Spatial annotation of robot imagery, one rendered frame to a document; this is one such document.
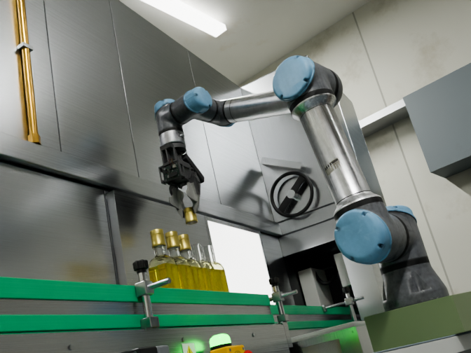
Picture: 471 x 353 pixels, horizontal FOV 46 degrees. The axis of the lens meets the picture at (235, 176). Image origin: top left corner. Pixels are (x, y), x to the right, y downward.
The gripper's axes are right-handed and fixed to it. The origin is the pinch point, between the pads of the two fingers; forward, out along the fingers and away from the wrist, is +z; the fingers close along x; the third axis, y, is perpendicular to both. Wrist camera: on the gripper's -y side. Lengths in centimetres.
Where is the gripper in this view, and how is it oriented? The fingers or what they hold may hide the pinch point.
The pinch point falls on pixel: (190, 211)
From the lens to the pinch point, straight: 162.4
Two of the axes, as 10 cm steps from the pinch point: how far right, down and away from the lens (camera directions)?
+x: 8.7, -3.4, -3.6
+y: -4.5, -2.2, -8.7
